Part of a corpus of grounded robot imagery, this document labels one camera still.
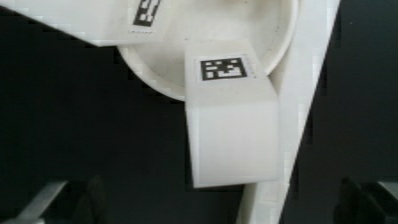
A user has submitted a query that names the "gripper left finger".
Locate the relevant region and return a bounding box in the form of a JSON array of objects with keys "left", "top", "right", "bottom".
[{"left": 16, "top": 176, "right": 108, "bottom": 224}]

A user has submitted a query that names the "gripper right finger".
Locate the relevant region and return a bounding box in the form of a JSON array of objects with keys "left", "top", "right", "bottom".
[{"left": 332, "top": 178, "right": 398, "bottom": 224}]

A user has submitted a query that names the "white stool leg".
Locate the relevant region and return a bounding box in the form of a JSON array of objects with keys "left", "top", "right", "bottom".
[
  {"left": 0, "top": 0, "right": 172, "bottom": 47},
  {"left": 184, "top": 40, "right": 279, "bottom": 188}
]

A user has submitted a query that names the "white obstacle fence frame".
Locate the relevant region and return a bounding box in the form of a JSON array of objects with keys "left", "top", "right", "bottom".
[{"left": 236, "top": 0, "right": 341, "bottom": 224}]

